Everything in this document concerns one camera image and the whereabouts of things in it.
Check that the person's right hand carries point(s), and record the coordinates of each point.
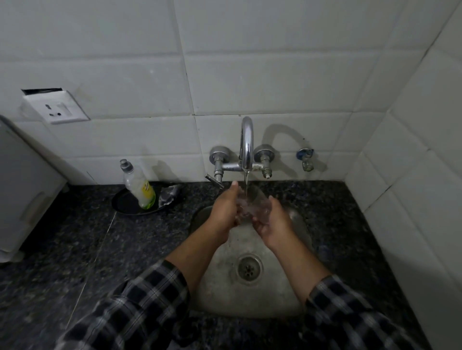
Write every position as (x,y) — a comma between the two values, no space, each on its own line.
(274,227)

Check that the person's left hand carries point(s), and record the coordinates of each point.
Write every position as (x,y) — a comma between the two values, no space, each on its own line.
(223,212)

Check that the person's left thumb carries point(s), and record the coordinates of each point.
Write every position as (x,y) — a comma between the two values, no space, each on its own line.
(234,190)

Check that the person's right thumb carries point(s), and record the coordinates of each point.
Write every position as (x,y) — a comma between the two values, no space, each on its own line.
(274,204)

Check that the clear drinking glass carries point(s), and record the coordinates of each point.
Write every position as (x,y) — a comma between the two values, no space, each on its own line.
(252,207)

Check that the person's right forearm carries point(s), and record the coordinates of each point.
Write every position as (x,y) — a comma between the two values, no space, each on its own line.
(325,288)

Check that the person's left forearm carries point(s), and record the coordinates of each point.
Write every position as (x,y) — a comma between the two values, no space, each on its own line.
(158,288)

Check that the grey scrubbing sponge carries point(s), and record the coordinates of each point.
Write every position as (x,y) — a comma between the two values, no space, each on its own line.
(169,194)

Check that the sink drain strainer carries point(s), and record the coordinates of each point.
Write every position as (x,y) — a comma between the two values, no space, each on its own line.
(249,267)

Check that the stainless steel sink basin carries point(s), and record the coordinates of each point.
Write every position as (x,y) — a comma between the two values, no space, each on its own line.
(249,274)

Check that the dish soap bottle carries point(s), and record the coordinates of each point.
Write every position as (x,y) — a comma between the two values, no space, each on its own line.
(139,185)

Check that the black round tray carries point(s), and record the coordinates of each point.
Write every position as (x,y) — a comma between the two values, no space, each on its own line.
(126,203)

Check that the white appliance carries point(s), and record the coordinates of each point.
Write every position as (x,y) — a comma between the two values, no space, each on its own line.
(25,187)

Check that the chrome wall-mounted faucet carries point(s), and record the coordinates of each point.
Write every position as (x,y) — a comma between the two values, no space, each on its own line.
(245,155)

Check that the small wall valve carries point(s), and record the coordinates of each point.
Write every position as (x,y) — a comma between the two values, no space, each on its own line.
(306,158)

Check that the white wall socket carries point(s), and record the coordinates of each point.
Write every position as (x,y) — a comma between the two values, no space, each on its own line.
(56,107)

